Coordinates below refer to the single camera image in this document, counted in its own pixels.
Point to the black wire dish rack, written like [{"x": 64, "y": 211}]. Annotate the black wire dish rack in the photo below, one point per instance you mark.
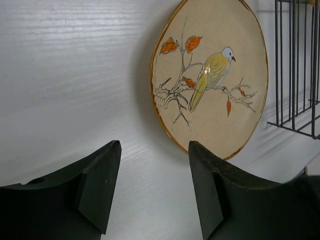
[{"x": 297, "y": 67}]

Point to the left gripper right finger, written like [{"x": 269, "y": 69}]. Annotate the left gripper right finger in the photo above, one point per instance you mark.
[{"x": 234, "y": 204}]

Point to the beige bird plate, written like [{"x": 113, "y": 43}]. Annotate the beige bird plate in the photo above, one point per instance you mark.
[{"x": 209, "y": 75}]

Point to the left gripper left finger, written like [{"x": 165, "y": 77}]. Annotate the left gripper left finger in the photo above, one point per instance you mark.
[{"x": 72, "y": 203}]

